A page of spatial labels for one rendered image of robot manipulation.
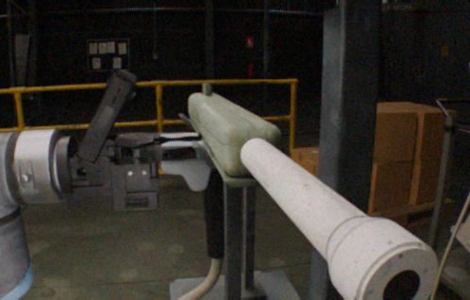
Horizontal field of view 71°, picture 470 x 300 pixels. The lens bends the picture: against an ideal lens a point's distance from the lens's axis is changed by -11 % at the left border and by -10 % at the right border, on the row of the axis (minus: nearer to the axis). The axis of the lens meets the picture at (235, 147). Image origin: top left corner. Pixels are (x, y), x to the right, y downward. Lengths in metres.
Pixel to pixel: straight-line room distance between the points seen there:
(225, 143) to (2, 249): 0.33
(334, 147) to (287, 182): 0.31
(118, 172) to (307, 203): 0.30
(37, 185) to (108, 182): 0.08
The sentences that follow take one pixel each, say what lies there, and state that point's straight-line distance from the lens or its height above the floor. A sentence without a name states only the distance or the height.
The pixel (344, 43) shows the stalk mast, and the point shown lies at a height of 1.22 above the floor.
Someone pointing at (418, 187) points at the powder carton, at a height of 0.30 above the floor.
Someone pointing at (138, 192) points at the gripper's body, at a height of 1.04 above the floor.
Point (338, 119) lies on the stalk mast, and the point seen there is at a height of 1.12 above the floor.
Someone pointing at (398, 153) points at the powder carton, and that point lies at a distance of 2.76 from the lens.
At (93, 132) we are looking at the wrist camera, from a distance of 0.43.
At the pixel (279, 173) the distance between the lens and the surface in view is 0.20.
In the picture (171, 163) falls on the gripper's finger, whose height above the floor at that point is 1.08.
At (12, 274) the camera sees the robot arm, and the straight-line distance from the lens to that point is 0.52.
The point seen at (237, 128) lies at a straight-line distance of 0.27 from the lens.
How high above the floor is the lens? 1.19
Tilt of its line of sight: 13 degrees down
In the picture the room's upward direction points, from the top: straight up
